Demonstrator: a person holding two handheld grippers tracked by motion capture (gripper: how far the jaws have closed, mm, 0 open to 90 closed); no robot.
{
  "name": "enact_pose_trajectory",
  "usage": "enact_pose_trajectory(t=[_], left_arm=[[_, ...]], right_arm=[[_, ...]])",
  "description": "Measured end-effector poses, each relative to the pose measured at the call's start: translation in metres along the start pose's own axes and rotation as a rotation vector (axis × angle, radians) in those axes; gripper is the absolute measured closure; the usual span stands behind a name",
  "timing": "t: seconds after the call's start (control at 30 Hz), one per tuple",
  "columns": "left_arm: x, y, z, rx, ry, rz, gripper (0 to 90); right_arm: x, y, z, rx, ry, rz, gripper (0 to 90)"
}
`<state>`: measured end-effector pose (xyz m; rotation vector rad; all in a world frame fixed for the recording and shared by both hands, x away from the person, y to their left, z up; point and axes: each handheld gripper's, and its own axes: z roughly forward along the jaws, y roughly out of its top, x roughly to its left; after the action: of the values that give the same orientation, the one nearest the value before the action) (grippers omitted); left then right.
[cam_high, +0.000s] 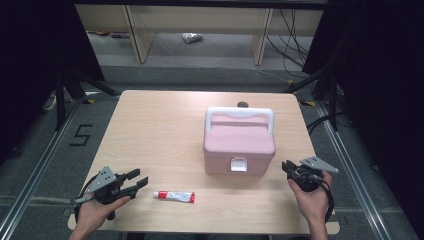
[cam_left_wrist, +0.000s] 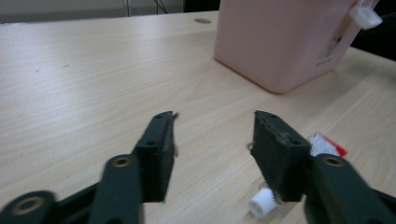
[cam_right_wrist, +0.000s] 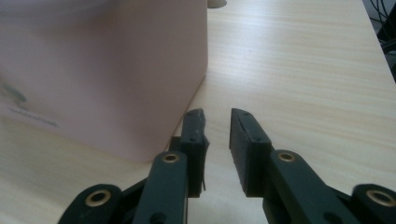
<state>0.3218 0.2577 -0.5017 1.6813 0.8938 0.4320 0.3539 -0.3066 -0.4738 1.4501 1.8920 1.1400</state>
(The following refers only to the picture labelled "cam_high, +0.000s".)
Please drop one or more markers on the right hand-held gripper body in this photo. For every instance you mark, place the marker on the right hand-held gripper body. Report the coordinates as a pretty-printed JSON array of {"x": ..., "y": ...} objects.
[{"x": 308, "y": 180}]

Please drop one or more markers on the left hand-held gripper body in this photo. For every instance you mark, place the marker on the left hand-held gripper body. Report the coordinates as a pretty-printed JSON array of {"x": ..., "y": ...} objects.
[{"x": 104, "y": 181}]

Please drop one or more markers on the white and red toothpaste tube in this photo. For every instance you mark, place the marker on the white and red toothpaste tube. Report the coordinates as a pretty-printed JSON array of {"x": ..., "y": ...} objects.
[{"x": 176, "y": 196}]

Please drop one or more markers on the pink plastic storage box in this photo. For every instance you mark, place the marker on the pink plastic storage box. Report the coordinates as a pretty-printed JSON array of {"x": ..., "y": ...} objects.
[{"x": 238, "y": 143}]

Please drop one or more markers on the person's right hand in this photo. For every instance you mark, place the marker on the person's right hand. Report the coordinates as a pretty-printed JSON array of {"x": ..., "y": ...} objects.
[{"x": 311, "y": 203}]

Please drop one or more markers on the person's left hand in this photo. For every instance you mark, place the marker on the person's left hand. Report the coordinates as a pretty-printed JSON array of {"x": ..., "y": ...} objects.
[{"x": 95, "y": 215}]

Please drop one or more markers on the yellow floor tape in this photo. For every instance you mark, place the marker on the yellow floor tape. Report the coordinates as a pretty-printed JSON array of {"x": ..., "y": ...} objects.
[
  {"x": 88, "y": 101},
  {"x": 308, "y": 103}
]

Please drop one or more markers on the black metal stand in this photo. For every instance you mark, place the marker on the black metal stand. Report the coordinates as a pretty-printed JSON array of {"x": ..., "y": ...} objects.
[
  {"x": 60, "y": 100},
  {"x": 333, "y": 100}
]

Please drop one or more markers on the pink box lid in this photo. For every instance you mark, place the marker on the pink box lid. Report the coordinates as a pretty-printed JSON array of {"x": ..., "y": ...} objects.
[{"x": 140, "y": 43}]

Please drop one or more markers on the black curtain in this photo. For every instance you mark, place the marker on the black curtain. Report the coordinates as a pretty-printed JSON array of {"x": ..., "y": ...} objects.
[
  {"x": 383, "y": 66},
  {"x": 33, "y": 50}
]

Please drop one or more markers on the small pink item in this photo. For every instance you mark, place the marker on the small pink item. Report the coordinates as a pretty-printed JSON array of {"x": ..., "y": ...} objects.
[{"x": 120, "y": 34}]

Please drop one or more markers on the small yellow item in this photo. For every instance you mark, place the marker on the small yellow item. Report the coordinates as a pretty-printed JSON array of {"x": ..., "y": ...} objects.
[{"x": 100, "y": 32}]

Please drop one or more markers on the silver foil bag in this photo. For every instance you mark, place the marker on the silver foil bag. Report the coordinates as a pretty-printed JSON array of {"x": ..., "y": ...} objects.
[{"x": 192, "y": 37}]

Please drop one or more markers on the black metal beam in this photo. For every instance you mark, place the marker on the black metal beam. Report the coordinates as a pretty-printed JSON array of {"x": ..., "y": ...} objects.
[{"x": 200, "y": 2}]

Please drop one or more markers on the metal floor rail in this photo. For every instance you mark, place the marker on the metal floor rail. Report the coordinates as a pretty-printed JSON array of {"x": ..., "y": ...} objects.
[
  {"x": 35, "y": 173},
  {"x": 351, "y": 173}
]

